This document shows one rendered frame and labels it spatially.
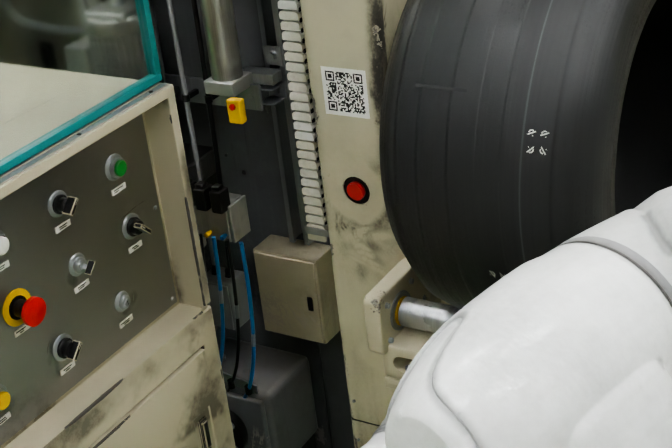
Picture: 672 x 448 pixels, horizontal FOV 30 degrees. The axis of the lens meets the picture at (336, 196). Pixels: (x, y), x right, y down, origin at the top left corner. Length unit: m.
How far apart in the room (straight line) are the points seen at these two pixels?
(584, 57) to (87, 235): 0.73
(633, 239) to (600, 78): 0.65
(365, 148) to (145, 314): 0.42
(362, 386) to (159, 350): 0.38
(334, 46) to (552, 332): 1.07
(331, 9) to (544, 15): 0.38
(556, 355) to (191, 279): 1.22
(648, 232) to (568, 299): 0.10
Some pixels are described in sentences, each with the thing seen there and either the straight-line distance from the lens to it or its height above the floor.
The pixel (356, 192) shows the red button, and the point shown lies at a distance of 1.89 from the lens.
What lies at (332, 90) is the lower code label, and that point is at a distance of 1.84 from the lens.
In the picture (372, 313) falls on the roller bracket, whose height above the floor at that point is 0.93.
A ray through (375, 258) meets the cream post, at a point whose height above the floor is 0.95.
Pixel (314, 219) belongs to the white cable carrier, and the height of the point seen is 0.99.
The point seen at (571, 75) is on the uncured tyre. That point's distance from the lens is 1.50.
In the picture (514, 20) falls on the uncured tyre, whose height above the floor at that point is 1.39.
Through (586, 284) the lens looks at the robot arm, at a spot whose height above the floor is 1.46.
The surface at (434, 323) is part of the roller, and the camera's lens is 1.84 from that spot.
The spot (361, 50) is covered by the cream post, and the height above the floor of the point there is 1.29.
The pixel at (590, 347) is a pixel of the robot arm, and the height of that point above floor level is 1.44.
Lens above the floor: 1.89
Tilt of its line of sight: 26 degrees down
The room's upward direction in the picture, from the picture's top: 7 degrees counter-clockwise
